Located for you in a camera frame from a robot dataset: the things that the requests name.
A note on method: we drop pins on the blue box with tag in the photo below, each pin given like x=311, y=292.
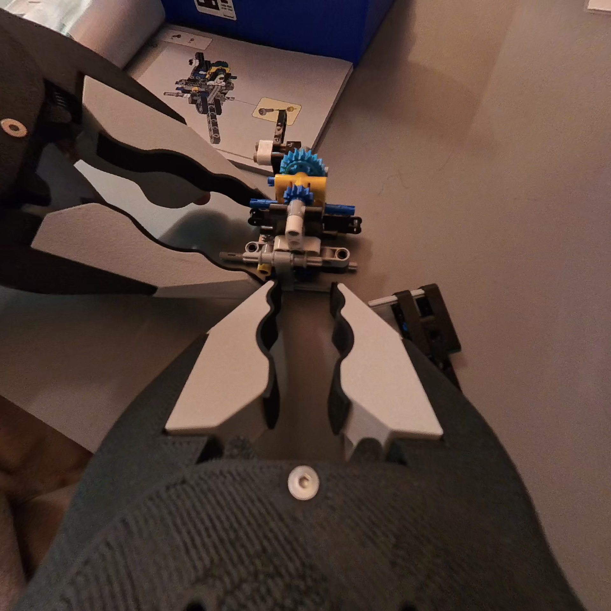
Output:
x=296, y=28

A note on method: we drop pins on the lego instruction booklet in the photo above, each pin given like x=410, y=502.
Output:
x=267, y=71

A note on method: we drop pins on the black lego beam assembly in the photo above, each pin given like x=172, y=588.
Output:
x=432, y=324

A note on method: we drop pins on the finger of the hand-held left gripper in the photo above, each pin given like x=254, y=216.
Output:
x=133, y=114
x=105, y=243

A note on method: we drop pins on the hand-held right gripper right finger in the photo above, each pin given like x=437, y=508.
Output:
x=386, y=382

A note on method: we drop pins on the lego gear model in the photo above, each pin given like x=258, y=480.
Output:
x=300, y=184

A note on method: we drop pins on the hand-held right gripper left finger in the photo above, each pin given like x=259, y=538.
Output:
x=219, y=377

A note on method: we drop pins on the white paper sheet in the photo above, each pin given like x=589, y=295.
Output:
x=599, y=4

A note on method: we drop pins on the silver grey cylinder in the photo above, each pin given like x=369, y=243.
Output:
x=119, y=28

